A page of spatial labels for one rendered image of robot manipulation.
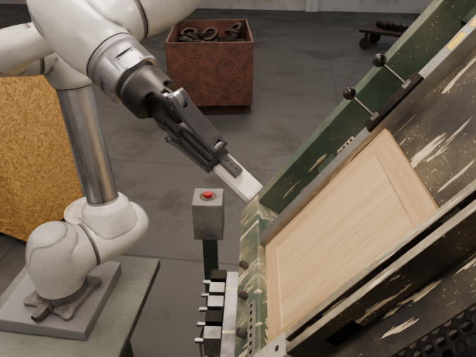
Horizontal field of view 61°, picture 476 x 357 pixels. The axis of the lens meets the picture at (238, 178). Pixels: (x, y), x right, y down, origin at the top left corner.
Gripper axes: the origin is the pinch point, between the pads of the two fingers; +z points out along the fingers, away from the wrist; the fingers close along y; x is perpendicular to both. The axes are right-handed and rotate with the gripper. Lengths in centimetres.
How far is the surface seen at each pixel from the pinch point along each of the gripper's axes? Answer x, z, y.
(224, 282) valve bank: 8, 12, -96
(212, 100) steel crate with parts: 189, -126, -327
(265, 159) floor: 153, -32, -277
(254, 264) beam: 16, 14, -79
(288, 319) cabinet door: 5, 29, -57
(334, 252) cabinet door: 24, 26, -46
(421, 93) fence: 69, 14, -30
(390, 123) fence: 62, 14, -39
